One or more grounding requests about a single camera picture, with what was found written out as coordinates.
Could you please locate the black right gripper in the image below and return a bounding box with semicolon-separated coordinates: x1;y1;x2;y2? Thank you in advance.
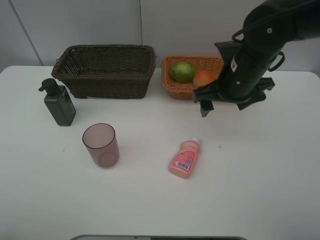
192;47;275;118

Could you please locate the red yellow peach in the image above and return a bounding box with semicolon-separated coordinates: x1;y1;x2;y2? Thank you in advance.
192;70;218;89

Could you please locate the green lime fruit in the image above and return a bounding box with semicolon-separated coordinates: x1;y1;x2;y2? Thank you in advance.
169;62;195;83

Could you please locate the pink lotion bottle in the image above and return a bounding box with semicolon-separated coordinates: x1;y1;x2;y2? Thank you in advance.
168;137;201;179

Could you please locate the dark green pump bottle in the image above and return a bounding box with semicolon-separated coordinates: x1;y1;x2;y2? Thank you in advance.
38;78;76;127

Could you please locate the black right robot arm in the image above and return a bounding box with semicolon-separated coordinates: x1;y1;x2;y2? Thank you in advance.
192;0;320;117

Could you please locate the light brown wicker basket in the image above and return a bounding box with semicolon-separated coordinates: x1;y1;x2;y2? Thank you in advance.
161;55;224;100

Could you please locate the translucent pink plastic cup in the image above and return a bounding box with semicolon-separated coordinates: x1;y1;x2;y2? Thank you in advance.
82;123;120;168

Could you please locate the dark brown wicker basket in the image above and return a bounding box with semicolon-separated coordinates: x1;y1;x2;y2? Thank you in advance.
51;44;156;99

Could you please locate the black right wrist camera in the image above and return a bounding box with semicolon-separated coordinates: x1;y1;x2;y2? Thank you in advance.
214;40;242;64

